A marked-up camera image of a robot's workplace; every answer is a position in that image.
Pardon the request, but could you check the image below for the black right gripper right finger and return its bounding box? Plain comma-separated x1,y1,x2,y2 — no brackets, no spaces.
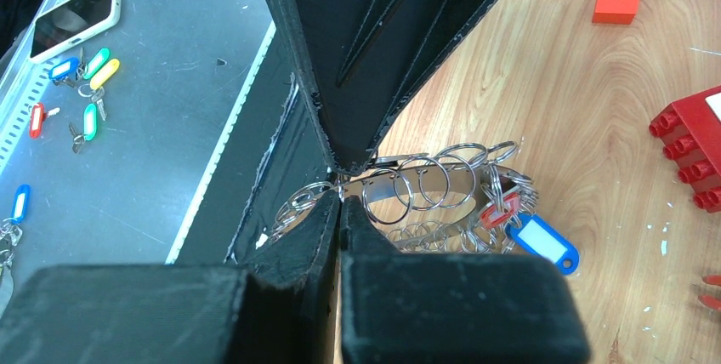
339,196,591,363

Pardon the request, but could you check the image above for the spare yellow key tag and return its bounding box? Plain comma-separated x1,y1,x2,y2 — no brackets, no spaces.
77,58,121,121

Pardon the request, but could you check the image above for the spare blue key tag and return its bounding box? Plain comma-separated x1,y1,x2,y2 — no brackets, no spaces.
48,57,81,88

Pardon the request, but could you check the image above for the red window toy brick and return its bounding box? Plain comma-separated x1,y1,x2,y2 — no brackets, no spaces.
649,86,720,213

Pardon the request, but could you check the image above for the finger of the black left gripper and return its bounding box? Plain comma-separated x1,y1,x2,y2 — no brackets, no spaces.
266,0,344,173
297,0,498,175

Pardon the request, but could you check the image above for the spare green key tag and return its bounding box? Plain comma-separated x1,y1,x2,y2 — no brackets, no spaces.
82,48,111,80

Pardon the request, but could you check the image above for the white smartphone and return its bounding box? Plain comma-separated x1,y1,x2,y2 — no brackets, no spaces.
29,0,122,64

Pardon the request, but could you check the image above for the chain of metal keyrings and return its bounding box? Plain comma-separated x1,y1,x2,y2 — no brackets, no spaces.
269,140,539,255

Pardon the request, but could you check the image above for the spare red key tag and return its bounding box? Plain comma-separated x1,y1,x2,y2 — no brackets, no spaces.
28,102,60,139

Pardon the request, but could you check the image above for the red toy brick car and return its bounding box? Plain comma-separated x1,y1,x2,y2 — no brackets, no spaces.
697,274,721,312

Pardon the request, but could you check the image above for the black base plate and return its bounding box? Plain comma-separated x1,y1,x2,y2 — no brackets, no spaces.
166,25,330,264

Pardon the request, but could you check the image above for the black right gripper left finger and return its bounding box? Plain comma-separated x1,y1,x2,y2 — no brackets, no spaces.
1,192,340,363

